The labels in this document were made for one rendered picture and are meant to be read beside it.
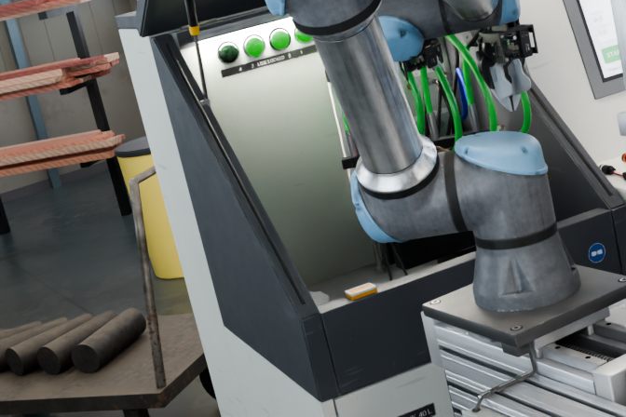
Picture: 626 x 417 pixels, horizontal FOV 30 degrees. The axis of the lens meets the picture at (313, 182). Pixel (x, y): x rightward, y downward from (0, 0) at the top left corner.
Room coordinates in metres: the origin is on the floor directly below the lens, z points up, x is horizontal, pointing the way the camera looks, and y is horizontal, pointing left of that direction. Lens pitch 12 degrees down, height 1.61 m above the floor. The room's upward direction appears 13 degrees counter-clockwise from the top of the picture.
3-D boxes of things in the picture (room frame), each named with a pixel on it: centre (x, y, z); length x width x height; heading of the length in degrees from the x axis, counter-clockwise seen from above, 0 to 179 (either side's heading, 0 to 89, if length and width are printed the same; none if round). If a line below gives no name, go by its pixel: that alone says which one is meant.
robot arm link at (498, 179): (1.58, -0.25, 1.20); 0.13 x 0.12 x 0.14; 73
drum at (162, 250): (6.01, 0.74, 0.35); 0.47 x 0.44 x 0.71; 25
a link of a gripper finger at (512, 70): (2.05, -0.40, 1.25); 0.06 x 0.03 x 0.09; 19
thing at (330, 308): (2.08, -0.25, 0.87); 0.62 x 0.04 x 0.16; 109
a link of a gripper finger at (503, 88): (2.04, -0.37, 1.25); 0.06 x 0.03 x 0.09; 19
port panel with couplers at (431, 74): (2.63, -0.31, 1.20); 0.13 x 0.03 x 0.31; 109
